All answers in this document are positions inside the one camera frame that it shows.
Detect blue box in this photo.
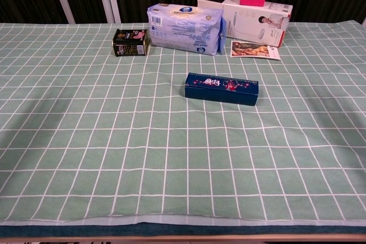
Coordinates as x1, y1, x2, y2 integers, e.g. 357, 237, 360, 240
184, 72, 260, 107

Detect white and red carton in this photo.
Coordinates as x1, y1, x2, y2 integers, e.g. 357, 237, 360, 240
197, 0, 294, 48

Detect light blue tissue pack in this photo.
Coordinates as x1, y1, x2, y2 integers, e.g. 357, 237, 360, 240
146, 3, 228, 55

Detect green white checked tablecloth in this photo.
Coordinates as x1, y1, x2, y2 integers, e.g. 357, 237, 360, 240
0, 21, 366, 226

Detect small black packet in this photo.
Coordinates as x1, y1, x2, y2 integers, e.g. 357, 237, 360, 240
112, 28, 151, 57

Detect food photo card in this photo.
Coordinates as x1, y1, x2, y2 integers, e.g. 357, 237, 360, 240
230, 40, 280, 61

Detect dark teal table underlay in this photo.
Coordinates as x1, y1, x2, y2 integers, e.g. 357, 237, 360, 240
0, 221, 366, 238

